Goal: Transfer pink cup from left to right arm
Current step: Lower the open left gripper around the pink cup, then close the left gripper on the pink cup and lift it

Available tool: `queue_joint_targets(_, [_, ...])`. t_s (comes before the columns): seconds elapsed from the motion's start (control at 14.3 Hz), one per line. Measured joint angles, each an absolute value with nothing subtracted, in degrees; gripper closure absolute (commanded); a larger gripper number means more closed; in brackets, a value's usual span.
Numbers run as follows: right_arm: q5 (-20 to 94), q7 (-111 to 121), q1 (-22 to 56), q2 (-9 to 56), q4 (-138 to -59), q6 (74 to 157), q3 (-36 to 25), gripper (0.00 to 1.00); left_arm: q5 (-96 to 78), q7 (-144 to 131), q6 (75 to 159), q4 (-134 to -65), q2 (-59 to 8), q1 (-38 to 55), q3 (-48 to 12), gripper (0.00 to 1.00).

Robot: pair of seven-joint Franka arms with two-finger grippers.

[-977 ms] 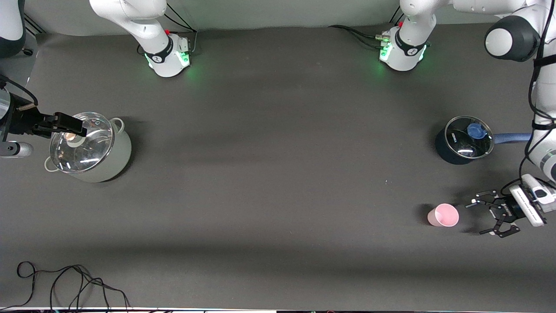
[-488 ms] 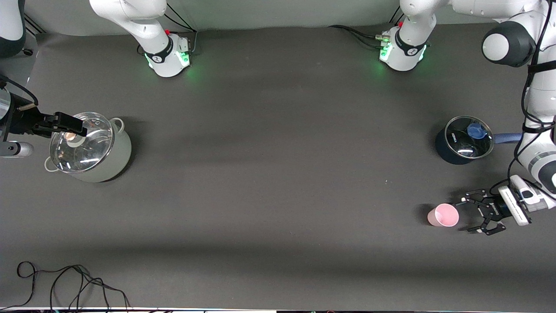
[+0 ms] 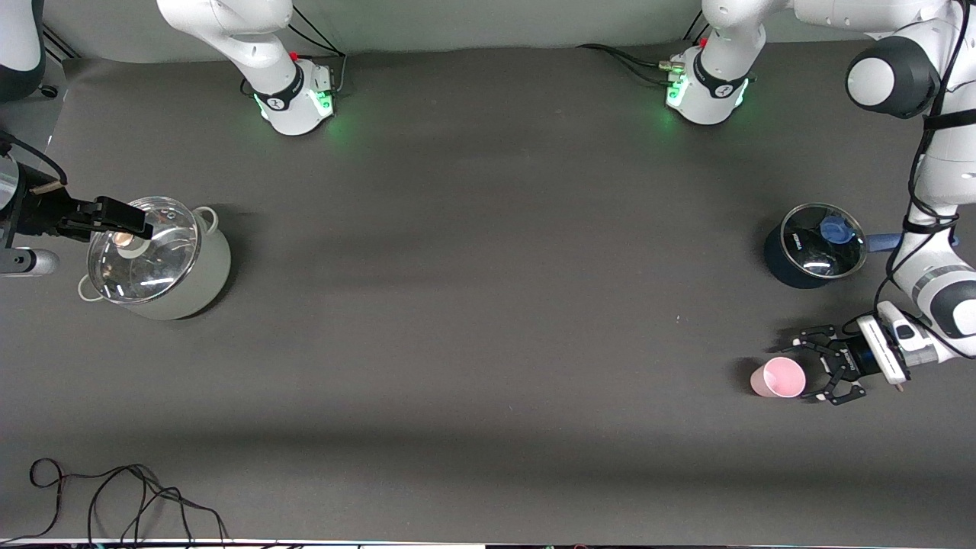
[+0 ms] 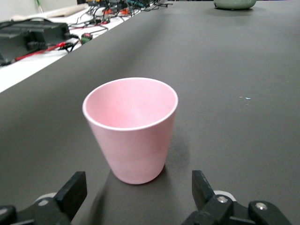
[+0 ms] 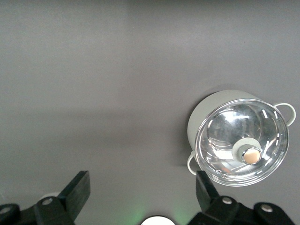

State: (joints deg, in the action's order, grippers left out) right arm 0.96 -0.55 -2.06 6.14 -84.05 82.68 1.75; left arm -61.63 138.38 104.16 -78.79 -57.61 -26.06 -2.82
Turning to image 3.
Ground pink plastic cup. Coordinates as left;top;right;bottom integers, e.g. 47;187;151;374
750;356;807;400

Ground glass lid blue knob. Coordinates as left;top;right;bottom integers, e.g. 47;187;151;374
779;202;868;279

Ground pale green stockpot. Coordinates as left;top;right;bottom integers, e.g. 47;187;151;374
76;197;232;321

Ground dark grey table mat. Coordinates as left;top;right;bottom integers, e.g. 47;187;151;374
0;30;976;544

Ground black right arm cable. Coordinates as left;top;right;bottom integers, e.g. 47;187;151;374
0;130;69;188

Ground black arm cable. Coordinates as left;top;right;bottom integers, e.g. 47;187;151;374
873;0;976;325
0;130;69;188

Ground dark blue saucepan blue handle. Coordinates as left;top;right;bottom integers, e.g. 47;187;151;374
764;202;960;289

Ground aluminium frame rail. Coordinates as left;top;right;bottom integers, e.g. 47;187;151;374
42;23;81;62

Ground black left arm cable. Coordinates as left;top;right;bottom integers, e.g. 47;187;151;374
873;0;976;325

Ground black right arm base cables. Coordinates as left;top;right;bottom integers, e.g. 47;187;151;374
286;4;348;96

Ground black arm base cables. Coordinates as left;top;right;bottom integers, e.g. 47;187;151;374
286;4;348;96
576;11;710;88

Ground thin black tangled cable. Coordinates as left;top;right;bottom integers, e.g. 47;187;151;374
0;457;230;546

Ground black left arm base cables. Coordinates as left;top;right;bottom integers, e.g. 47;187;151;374
576;11;710;88

